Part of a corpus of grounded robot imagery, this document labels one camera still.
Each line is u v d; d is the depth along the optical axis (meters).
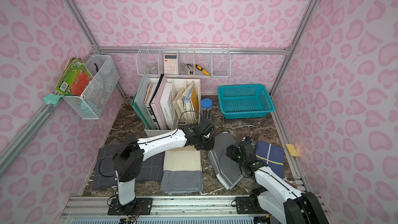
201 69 0.98
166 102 0.82
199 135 0.66
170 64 0.95
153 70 0.96
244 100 1.17
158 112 0.80
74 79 0.72
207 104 0.88
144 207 0.72
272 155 0.88
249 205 0.72
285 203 0.42
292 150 0.95
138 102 0.75
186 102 0.84
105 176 0.46
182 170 0.82
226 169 0.85
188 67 0.97
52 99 0.62
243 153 0.69
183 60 1.01
